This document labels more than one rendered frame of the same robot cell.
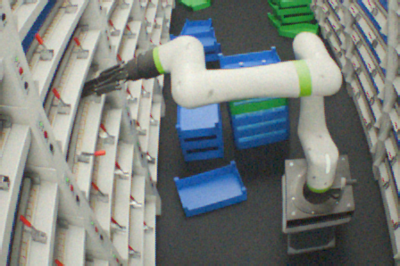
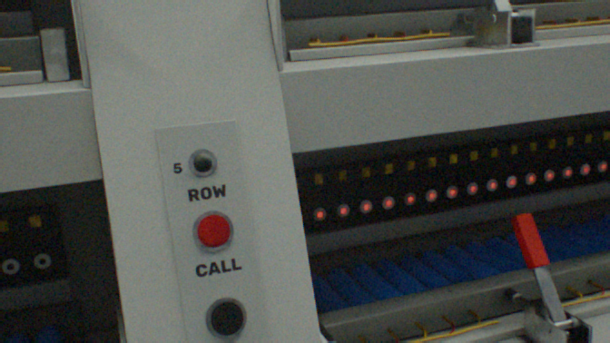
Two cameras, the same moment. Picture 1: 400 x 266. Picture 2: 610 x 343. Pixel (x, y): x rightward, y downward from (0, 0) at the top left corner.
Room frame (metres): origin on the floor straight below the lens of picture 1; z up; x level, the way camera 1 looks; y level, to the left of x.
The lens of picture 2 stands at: (1.35, -0.05, 1.01)
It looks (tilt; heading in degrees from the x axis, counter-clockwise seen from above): 3 degrees up; 64
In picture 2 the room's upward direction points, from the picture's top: 9 degrees counter-clockwise
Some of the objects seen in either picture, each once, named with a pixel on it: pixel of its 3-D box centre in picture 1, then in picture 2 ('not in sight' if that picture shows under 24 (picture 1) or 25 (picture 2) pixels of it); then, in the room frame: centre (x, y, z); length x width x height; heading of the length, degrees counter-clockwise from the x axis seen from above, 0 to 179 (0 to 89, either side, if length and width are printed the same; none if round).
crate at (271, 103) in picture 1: (255, 91); not in sight; (1.81, -0.31, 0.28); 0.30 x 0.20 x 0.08; 89
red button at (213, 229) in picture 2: not in sight; (212, 230); (1.44, 0.26, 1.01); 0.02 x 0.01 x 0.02; 172
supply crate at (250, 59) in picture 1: (253, 66); not in sight; (1.81, -0.31, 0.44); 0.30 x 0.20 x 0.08; 89
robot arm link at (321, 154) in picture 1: (321, 163); not in sight; (1.07, -0.43, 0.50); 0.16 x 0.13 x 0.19; 0
